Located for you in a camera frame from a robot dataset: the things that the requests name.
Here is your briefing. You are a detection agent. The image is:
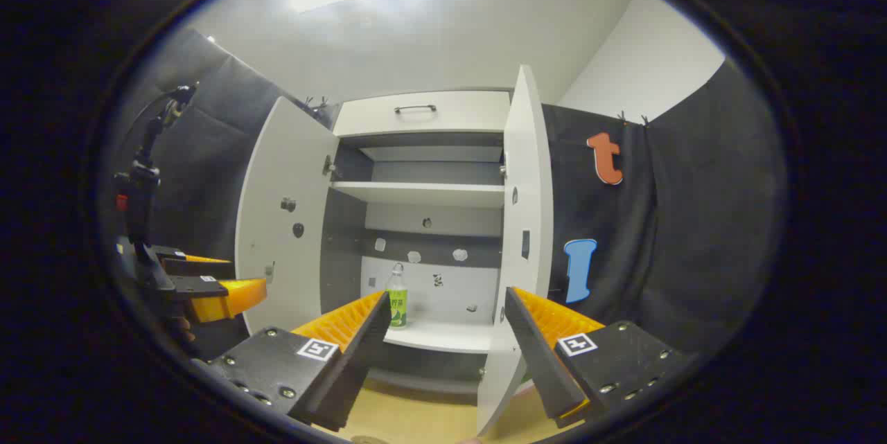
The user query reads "black backdrop cloth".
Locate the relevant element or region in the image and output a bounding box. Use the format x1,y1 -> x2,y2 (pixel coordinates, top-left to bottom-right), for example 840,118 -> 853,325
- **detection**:
114,28 -> 788,362

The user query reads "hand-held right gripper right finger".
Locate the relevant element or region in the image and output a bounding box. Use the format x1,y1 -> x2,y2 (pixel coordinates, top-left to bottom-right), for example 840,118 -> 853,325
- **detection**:
504,286 -> 694,429

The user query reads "green plastic bottle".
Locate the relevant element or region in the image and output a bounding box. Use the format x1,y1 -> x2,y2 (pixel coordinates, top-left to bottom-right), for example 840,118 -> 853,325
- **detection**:
385,263 -> 410,328

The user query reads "white cabinet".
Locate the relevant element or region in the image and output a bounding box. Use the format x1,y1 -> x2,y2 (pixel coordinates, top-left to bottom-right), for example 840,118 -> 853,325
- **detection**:
236,64 -> 555,438

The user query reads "white cabinet drawer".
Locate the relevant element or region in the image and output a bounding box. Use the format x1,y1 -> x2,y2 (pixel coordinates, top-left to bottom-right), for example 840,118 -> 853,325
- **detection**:
333,91 -> 512,139

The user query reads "white cabinet shelf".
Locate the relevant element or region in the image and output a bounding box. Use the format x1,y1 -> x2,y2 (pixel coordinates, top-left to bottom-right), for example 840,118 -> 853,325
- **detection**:
331,181 -> 506,208

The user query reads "white cabinet door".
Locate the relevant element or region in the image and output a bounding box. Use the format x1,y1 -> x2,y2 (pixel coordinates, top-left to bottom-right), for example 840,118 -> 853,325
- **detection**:
236,96 -> 340,338
477,64 -> 555,438

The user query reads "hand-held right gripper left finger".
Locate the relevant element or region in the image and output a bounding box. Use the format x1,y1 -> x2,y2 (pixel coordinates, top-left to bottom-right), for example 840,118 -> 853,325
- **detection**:
191,290 -> 392,433

